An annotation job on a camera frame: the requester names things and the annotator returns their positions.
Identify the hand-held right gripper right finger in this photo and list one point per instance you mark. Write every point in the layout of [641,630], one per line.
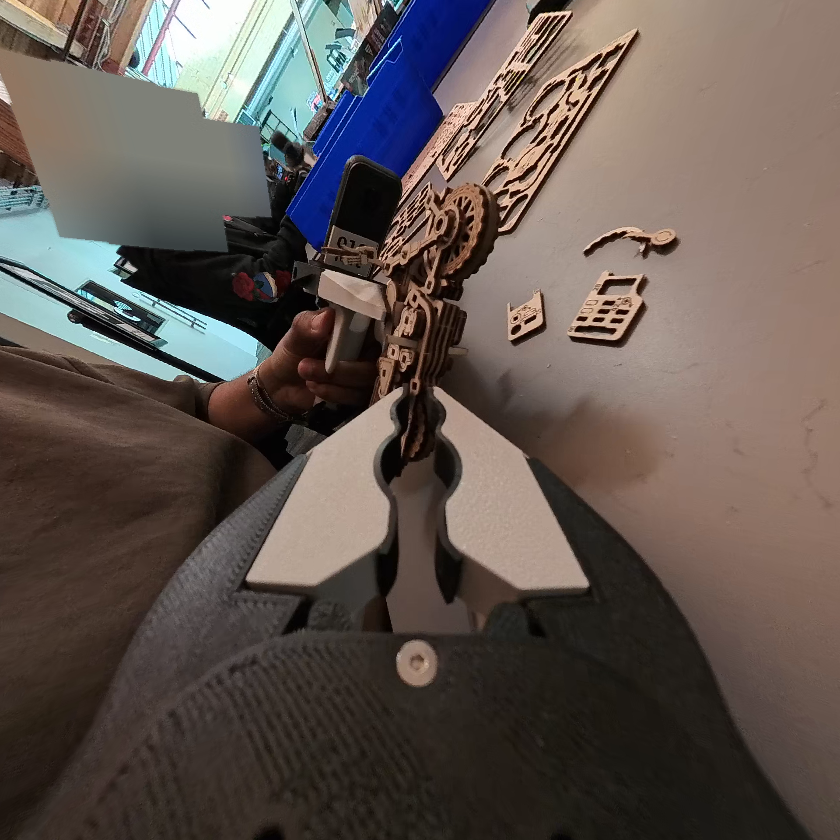
[518,525]

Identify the long cut-out wooden puzzle sheet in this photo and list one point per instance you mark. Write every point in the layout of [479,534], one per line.
[505,92]

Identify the large blue plastic bin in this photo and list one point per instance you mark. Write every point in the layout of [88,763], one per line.
[367,157]

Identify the wooden motorcycle model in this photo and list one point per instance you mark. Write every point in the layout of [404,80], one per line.
[426,295]

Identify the rectangular gridded wooden puzzle piece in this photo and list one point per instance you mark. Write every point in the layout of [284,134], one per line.
[607,308]

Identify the large cut-out wooden puzzle sheet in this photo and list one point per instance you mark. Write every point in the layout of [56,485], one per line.
[571,111]

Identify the curved wooden puzzle piece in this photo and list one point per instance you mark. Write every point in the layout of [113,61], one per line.
[617,237]

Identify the person's left forearm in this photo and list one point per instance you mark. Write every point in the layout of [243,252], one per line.
[233,400]

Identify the small square wooden puzzle piece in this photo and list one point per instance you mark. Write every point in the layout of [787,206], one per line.
[525,316]

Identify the person's left hand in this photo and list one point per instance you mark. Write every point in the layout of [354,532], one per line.
[295,374]

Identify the small pale wooden puzzle sheet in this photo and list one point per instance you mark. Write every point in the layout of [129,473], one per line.
[443,144]

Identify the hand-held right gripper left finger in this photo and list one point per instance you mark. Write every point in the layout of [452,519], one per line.
[315,525]

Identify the leaning wooden plank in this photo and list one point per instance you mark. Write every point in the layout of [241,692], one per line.
[308,39]

